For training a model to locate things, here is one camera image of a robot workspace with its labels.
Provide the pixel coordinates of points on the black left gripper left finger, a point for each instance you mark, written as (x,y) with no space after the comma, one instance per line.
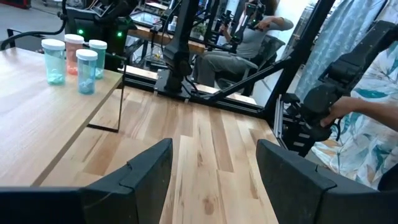
(140,193)

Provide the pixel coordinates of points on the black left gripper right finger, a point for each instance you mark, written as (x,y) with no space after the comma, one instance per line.
(292,193)

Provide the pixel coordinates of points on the teal pill bottle white cap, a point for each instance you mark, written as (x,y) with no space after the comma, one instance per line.
(101,59)

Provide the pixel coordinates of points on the red pill bottle white cap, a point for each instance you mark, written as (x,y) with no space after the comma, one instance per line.
(72,56)

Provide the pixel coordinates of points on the blue pill bottle white cap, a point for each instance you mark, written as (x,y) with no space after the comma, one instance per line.
(86,76)

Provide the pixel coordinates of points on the green pill bottle white cap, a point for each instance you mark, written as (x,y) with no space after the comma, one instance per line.
(53,61)

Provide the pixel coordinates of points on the person's forearm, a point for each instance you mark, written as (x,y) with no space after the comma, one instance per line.
(379,112)

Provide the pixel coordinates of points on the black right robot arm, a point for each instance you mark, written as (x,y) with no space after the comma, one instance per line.
(178,46)

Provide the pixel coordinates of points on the wooden shelf black metal legs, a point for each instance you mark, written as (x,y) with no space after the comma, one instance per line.
(37,124)

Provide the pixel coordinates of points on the silver aluminium extrusion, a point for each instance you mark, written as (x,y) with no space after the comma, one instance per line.
(277,116)

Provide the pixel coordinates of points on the person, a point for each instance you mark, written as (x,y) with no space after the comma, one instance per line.
(248,40)
(367,149)

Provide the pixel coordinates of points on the person's hand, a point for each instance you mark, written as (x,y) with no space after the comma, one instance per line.
(337,110)

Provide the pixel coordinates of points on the wooden workbench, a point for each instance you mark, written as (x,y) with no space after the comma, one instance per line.
(196,47)

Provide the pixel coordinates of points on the black office chair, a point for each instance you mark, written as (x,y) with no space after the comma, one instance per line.
(270,49)

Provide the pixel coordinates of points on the grey leaf-print curtain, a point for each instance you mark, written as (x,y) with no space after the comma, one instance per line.
(329,40)

